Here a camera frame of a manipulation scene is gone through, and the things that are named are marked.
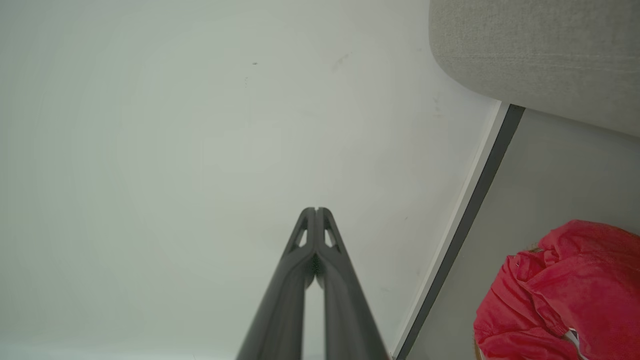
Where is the red shirt with white collar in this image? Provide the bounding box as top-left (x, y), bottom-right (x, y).
top-left (473, 219), bottom-right (640, 360)

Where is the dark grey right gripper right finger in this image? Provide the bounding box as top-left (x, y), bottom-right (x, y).
top-left (316, 207), bottom-right (392, 360)

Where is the white and black baseboard strip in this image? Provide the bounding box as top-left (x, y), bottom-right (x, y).
top-left (390, 101), bottom-right (527, 360)

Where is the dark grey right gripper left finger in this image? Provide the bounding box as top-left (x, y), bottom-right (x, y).
top-left (236, 207), bottom-right (317, 360)

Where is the grey fabric sofa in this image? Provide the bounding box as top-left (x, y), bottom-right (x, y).
top-left (428, 0), bottom-right (640, 138)

